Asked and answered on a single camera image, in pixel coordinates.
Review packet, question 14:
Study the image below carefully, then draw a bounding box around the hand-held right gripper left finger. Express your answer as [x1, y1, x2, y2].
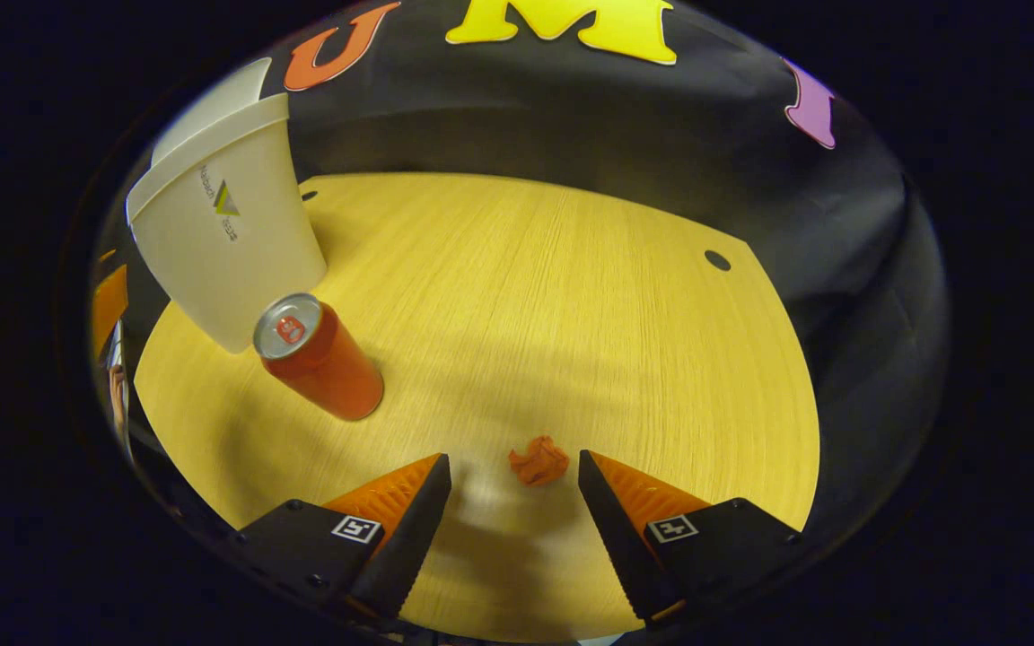
[234, 453, 452, 629]

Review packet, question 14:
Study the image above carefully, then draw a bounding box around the white desktop garbage bin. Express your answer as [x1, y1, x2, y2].
[127, 58, 329, 355]

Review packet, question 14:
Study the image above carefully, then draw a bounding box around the orange paper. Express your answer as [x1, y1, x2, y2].
[508, 435, 572, 487]

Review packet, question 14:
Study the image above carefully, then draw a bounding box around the black backdrop cloth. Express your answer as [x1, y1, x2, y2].
[86, 0, 949, 539]

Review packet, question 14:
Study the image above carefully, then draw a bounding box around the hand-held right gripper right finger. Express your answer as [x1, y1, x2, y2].
[578, 450, 805, 624]

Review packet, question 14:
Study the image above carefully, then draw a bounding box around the red pop can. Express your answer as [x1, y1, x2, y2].
[252, 292, 385, 423]

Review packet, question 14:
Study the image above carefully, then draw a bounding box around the wooden desktop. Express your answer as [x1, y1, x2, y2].
[134, 172, 821, 642]

